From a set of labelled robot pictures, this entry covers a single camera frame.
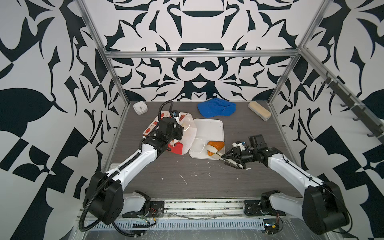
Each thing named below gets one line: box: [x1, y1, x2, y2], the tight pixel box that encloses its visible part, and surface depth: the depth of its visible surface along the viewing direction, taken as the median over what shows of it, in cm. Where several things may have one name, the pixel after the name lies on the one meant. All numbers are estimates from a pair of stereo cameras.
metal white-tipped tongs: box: [205, 145, 244, 169], surface depth 76 cm
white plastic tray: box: [189, 118, 225, 160], surface depth 103 cm
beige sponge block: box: [247, 100, 272, 122], surface depth 114 cm
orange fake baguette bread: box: [207, 140, 225, 156], surface depth 93 cm
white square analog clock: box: [133, 101, 148, 115], surface depth 114 cm
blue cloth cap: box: [197, 98, 237, 118], surface depth 114 cm
